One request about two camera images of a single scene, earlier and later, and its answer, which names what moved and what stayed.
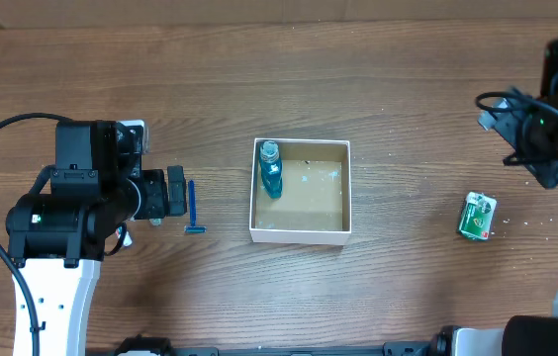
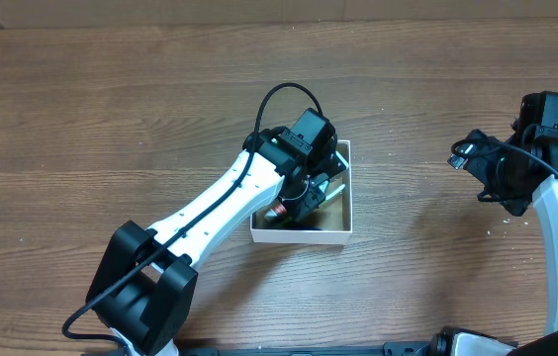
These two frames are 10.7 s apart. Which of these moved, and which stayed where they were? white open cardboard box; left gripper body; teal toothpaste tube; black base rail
Moved: left gripper body; teal toothpaste tube
Stayed: white open cardboard box; black base rail
